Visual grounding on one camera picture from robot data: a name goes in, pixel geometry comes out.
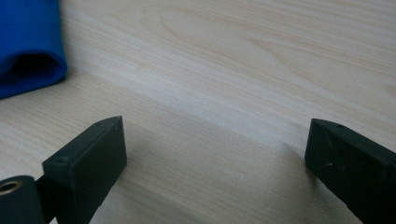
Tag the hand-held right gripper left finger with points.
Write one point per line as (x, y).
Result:
(87, 161)

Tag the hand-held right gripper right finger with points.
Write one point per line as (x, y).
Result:
(355, 168)

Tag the blue t-shirt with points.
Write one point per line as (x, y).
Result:
(28, 34)

